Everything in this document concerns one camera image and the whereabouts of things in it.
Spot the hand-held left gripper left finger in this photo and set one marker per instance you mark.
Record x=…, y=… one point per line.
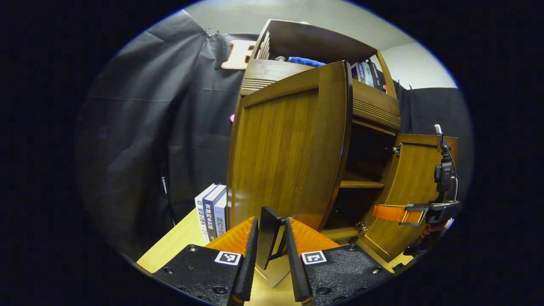
x=250, y=263

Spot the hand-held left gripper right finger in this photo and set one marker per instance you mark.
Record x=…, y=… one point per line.
x=295, y=267

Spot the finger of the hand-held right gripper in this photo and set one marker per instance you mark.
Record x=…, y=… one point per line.
x=389, y=211

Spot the wooden cabinet door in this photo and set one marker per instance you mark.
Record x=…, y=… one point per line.
x=276, y=161
x=403, y=178

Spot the wooden double-door shoe cabinet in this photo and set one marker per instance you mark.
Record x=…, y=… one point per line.
x=314, y=42

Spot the pale blue spine book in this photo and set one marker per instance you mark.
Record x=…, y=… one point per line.
x=221, y=221

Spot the navy spine book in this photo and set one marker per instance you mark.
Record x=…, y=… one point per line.
x=209, y=216

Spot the black spine book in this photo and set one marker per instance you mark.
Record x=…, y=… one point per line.
x=377, y=78

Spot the grey spine book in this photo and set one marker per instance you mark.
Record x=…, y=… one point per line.
x=366, y=74

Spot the dark cover book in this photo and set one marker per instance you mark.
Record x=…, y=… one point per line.
x=355, y=71

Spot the black backdrop cloth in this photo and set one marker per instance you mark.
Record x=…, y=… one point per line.
x=140, y=136

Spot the blue folded towel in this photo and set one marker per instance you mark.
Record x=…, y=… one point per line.
x=304, y=61

